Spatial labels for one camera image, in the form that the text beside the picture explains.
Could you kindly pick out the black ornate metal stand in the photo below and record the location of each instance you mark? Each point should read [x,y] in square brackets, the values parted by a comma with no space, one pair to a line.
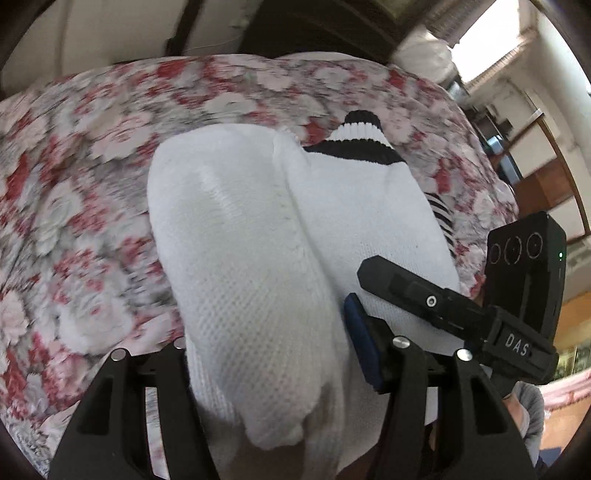
[184,27]

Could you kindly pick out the brown wooden furniture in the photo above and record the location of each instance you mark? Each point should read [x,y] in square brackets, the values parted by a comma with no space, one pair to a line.
[549,184]

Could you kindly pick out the person's right forearm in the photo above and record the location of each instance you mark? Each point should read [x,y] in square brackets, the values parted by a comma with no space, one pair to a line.
[531,415]

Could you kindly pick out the white sweater with black trim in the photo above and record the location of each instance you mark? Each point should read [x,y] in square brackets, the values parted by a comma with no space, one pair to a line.
[240,258]

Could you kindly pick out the floral bed blanket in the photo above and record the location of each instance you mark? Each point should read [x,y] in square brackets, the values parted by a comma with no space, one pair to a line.
[69,184]

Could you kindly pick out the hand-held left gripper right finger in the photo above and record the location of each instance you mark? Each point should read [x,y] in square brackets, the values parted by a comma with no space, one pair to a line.
[362,341]

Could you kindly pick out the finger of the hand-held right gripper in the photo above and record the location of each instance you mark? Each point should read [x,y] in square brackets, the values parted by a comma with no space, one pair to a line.
[415,290]

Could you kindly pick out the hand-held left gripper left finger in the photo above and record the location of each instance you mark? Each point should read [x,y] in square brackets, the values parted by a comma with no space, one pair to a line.
[171,383]

